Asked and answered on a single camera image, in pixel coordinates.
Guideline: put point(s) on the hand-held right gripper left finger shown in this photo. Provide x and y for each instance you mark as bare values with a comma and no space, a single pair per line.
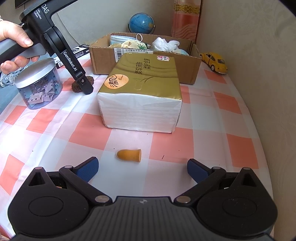
89,170

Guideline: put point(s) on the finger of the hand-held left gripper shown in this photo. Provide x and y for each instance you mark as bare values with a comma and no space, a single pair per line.
84,84

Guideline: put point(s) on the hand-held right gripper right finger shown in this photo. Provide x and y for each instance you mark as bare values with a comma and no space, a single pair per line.
196,171

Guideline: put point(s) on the brown hair scrunchie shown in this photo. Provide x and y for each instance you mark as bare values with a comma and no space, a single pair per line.
75,88

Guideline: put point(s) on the cardboard box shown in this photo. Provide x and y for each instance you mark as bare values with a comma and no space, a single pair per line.
104,62

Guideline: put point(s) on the orange rubber finger cot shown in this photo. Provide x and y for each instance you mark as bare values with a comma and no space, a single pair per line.
128,155

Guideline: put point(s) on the cream zigzag-edged cloth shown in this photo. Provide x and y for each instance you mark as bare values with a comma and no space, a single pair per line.
114,45

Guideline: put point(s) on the blue face mask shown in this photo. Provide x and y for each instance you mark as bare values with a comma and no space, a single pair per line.
120,39

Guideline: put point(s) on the cream floral sachet bag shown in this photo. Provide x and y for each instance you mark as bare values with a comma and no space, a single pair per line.
131,44

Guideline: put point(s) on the white plastic bag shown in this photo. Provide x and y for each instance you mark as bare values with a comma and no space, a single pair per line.
161,42

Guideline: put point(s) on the person's left hand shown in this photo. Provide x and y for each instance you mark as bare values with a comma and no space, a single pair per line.
16,32

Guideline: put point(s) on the black and white carton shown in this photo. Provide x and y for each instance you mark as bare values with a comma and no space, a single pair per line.
79,49

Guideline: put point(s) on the pink white checkered tablecloth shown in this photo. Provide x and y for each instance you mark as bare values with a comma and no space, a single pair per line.
173,143

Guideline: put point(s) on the clear plastic jar with lid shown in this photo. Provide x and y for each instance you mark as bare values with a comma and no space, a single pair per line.
34,71

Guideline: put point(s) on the gold tissue pack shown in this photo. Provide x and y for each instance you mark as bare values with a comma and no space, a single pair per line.
138,76

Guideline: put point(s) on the blue desk globe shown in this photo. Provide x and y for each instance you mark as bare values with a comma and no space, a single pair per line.
141,23

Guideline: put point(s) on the yellow toy car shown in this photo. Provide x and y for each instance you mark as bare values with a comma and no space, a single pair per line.
214,60

